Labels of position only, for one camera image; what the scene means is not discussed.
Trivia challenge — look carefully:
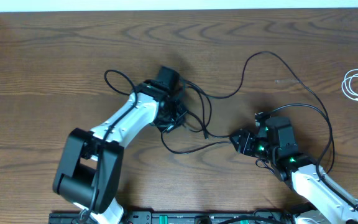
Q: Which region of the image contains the black USB cable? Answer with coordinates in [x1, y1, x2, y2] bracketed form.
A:
[160, 79, 232, 155]

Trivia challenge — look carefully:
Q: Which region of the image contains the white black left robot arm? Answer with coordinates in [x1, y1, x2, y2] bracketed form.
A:
[49, 66, 186, 223]

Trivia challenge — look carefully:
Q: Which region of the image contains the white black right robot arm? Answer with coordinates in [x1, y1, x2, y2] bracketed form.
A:
[229, 116, 358, 223]

